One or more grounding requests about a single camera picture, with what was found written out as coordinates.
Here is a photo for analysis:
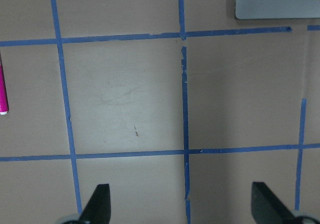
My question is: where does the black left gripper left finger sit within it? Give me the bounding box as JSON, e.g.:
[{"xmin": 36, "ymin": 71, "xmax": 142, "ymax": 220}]
[{"xmin": 77, "ymin": 184, "xmax": 111, "ymax": 224}]

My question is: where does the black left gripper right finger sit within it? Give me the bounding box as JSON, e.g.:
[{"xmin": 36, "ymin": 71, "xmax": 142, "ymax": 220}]
[{"xmin": 250, "ymin": 181, "xmax": 297, "ymax": 224}]

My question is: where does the pink marker pen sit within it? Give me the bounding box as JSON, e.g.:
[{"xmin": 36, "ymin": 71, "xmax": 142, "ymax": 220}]
[{"xmin": 0, "ymin": 60, "xmax": 9, "ymax": 115}]

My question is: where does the silver laptop notebook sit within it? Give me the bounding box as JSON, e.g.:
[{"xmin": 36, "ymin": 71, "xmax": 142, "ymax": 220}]
[{"xmin": 235, "ymin": 0, "xmax": 320, "ymax": 20}]

